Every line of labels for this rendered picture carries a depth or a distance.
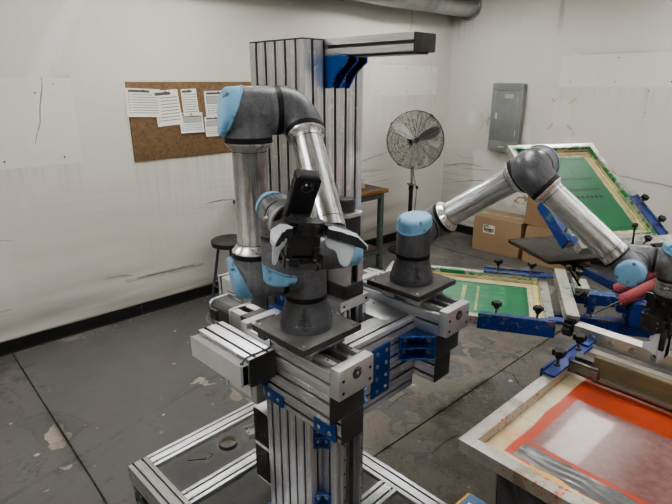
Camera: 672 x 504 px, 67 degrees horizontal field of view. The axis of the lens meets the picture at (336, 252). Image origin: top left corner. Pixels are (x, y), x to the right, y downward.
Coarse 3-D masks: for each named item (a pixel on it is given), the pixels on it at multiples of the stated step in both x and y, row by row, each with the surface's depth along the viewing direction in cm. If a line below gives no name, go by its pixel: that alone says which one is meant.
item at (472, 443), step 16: (592, 352) 184; (640, 368) 174; (544, 384) 165; (512, 400) 156; (528, 400) 157; (496, 416) 149; (512, 416) 152; (480, 432) 142; (496, 432) 147; (464, 448) 139; (480, 448) 136; (496, 464) 132; (512, 464) 130; (512, 480) 129; (528, 480) 125; (544, 480) 125; (544, 496) 123; (560, 496) 120; (576, 496) 120
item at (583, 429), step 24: (552, 408) 158; (576, 408) 158; (600, 408) 158; (624, 408) 158; (648, 408) 158; (528, 432) 147; (552, 432) 147; (576, 432) 147; (600, 432) 147; (624, 432) 147; (552, 456) 138; (576, 456) 138; (600, 456) 138
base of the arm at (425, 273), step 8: (400, 256) 173; (400, 264) 174; (408, 264) 172; (416, 264) 172; (424, 264) 173; (392, 272) 179; (400, 272) 173; (408, 272) 172; (416, 272) 172; (424, 272) 172; (432, 272) 176; (392, 280) 176; (400, 280) 173; (408, 280) 172; (416, 280) 172; (424, 280) 172; (432, 280) 176
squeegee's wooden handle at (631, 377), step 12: (600, 360) 166; (612, 360) 165; (600, 372) 167; (612, 372) 164; (624, 372) 162; (636, 372) 159; (648, 372) 158; (624, 384) 162; (636, 384) 160; (648, 384) 157; (660, 384) 155; (660, 396) 155
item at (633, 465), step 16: (656, 416) 154; (640, 432) 147; (656, 432) 147; (624, 448) 141; (640, 448) 141; (656, 448) 141; (608, 464) 135; (624, 464) 135; (640, 464) 135; (656, 464) 135; (608, 480) 129; (624, 480) 129; (640, 480) 129; (656, 480) 129; (640, 496) 124; (656, 496) 124
